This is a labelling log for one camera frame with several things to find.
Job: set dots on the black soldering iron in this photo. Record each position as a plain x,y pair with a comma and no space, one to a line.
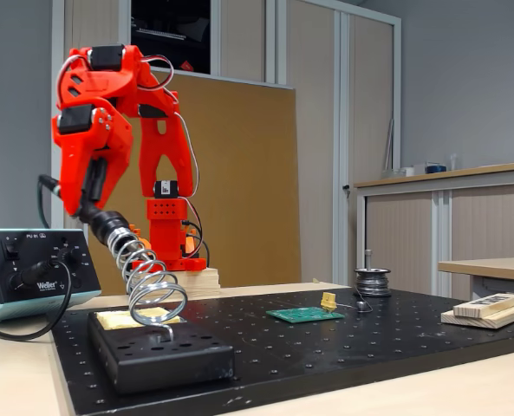
94,182

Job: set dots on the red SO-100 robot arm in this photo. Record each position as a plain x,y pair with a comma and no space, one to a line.
170,208

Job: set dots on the teal Weller soldering station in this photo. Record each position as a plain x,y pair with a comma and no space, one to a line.
40,245

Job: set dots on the green circuit board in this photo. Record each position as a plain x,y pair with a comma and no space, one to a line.
302,315

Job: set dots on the metal spring iron holder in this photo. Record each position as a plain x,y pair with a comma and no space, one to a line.
115,225

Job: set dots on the small red triangular item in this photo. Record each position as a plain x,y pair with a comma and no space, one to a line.
187,66

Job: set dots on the black machine with white strip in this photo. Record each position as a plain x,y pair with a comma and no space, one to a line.
170,26

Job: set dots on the yellow cleaning sponge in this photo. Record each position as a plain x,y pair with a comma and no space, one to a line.
113,320

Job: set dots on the tall beige shutter cabinet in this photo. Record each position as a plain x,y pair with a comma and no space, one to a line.
313,130

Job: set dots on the black iron stand base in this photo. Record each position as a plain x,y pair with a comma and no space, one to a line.
170,364

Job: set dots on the black cabinet key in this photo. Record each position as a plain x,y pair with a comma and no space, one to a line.
346,188

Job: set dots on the yellow power connector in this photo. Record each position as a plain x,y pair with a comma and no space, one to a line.
328,300

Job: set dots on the black perforated breadboard plate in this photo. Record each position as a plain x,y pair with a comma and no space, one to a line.
308,346

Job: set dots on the small white box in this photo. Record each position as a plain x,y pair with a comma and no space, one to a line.
408,171

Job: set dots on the small round silver magnet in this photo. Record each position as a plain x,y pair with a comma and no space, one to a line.
362,306

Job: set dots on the small blue container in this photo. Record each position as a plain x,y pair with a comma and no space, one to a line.
435,168

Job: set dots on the small clear bottle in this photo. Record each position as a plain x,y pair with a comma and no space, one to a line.
453,161

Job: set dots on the low beige shutter cabinet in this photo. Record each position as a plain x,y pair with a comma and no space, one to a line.
477,225

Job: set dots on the light wood desk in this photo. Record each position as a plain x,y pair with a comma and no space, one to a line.
490,266

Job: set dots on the printed Kapla wooden plank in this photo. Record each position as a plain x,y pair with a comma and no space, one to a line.
486,303

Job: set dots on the plain wooden plank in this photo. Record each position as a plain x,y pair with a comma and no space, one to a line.
499,320

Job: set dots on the metal spool post bolt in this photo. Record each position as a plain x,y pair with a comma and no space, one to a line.
368,259

